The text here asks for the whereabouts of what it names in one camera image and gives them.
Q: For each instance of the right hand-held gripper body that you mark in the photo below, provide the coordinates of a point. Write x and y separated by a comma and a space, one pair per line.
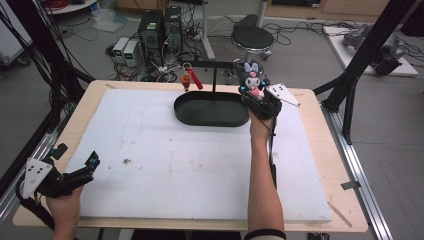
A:
266, 106

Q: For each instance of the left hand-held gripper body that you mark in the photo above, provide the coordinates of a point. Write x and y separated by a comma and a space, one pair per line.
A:
36, 176

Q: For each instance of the black stand with oval tray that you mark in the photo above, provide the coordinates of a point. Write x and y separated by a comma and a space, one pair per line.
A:
211, 111

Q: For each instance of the person's right hand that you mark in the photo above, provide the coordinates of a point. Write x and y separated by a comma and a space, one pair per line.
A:
260, 128

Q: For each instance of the person's left hand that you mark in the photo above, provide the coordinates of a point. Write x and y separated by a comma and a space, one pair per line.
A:
65, 206

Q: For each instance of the black round stool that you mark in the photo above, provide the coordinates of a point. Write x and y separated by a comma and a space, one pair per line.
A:
252, 37

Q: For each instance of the flat black floor object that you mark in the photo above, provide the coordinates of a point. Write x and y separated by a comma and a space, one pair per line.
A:
245, 21

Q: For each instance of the white floor board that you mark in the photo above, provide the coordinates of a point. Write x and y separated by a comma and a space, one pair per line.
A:
336, 50

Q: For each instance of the black computer tower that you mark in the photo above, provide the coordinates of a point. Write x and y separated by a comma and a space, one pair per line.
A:
150, 33
172, 26

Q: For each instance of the white foam mat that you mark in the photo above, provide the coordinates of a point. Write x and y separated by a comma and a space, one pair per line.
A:
186, 166

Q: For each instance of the grey robot part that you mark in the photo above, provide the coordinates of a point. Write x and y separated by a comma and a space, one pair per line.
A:
356, 36

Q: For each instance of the white power supply unit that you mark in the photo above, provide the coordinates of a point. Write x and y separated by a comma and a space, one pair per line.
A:
131, 53
120, 49

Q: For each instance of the light wooden cabinets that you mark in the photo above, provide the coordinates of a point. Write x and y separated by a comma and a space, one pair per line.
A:
350, 6

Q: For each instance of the black tape piece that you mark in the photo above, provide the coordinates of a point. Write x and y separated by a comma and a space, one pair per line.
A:
350, 185

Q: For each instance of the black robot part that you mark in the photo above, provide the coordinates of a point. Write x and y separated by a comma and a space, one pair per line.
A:
388, 60

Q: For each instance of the thin wooden stick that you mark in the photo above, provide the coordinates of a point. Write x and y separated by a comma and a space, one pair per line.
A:
340, 215

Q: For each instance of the clear plastic bag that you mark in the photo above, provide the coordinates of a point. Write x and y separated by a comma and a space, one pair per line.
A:
108, 20

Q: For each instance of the round white table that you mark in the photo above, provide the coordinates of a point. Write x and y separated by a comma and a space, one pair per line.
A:
71, 7

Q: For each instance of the aluminium rail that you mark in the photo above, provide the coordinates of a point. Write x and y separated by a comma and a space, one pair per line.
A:
363, 186
20, 180

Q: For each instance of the black metal frame post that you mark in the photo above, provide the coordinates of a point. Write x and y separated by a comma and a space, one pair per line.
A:
43, 50
363, 53

